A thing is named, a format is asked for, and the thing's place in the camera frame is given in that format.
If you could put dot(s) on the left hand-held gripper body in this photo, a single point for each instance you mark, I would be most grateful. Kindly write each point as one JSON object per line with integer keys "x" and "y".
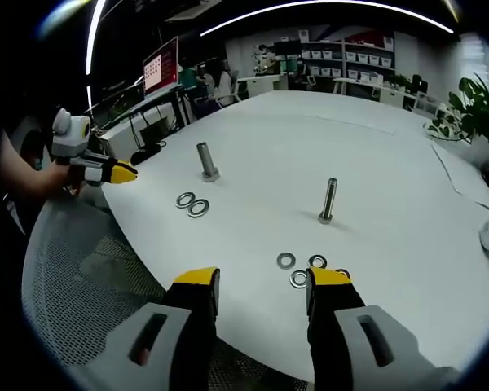
{"x": 69, "y": 136}

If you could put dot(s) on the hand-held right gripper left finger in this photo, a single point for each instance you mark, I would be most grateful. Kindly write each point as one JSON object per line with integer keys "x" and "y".
{"x": 163, "y": 334}

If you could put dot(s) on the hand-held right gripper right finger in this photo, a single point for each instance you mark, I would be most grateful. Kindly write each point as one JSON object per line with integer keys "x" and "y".
{"x": 350, "y": 338}

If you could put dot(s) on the small metal washer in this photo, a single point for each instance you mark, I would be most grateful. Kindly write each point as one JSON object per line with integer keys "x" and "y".
{"x": 344, "y": 271}
{"x": 280, "y": 260}
{"x": 293, "y": 278}
{"x": 311, "y": 260}

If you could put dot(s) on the large metal washer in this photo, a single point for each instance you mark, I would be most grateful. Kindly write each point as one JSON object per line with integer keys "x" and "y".
{"x": 179, "y": 200}
{"x": 205, "y": 207}

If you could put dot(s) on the thick threaded stud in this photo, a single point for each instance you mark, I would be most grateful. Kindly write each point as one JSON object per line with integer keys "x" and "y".
{"x": 207, "y": 161}

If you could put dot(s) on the thin threaded stud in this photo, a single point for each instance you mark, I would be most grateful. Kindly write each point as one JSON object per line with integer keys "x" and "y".
{"x": 329, "y": 199}

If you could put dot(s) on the person's left hand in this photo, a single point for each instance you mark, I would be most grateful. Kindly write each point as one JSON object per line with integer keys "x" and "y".
{"x": 71, "y": 177}

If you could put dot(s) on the black power adapter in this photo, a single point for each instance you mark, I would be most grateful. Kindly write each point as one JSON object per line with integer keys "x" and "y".
{"x": 144, "y": 156}

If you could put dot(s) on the dark standing desk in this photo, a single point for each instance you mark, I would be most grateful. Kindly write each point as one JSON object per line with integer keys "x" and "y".
{"x": 146, "y": 106}

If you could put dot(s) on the grey mesh office chair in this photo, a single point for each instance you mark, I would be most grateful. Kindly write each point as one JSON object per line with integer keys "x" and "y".
{"x": 73, "y": 285}

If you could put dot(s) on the curved ceiling light strip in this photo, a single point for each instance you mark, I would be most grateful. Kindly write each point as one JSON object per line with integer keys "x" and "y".
{"x": 309, "y": 10}
{"x": 93, "y": 36}

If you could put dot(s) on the computer monitor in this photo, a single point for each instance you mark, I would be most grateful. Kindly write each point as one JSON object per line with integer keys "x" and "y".
{"x": 161, "y": 67}

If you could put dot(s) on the shelf with white bins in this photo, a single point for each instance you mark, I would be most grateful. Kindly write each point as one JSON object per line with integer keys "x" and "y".
{"x": 350, "y": 57}

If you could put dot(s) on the green potted plant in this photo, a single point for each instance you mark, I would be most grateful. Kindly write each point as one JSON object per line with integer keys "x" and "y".
{"x": 478, "y": 110}

